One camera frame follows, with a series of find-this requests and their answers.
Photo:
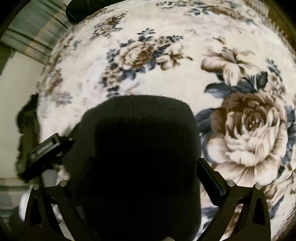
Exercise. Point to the dark green cloth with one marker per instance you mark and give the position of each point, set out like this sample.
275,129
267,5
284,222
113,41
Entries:
78,11

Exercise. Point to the black knit hat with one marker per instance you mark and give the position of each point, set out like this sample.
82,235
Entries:
138,150

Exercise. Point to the grey striped sheet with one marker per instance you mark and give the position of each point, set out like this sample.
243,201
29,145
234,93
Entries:
30,30

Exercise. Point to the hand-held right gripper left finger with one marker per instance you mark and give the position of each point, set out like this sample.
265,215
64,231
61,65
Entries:
46,192

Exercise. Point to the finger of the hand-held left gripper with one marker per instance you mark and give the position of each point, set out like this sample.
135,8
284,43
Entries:
48,148

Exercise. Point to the floral blanket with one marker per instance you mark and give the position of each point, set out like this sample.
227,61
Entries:
185,76

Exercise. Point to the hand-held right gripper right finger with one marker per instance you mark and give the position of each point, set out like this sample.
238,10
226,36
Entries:
211,183

